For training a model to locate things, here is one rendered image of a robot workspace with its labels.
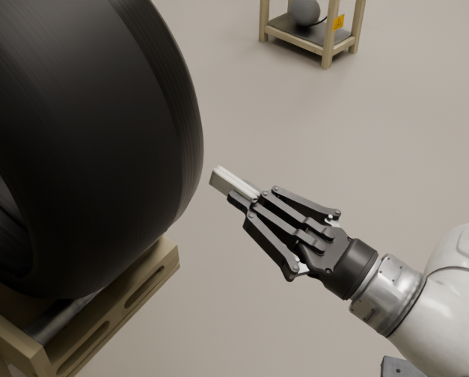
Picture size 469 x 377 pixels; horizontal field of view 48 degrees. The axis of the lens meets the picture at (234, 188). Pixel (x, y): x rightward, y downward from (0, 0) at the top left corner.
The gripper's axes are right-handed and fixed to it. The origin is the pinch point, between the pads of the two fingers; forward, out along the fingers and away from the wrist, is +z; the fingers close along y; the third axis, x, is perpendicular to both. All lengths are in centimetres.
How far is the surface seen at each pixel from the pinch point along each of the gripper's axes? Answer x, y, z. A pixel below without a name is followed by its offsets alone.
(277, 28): 140, -254, 103
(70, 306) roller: 35.1, 14.0, 16.4
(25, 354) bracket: 31.2, 25.4, 14.2
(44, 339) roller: 35.9, 20.7, 15.5
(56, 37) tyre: -13.5, 7.7, 24.0
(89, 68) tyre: -10.9, 6.4, 20.0
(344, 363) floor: 115, -58, -38
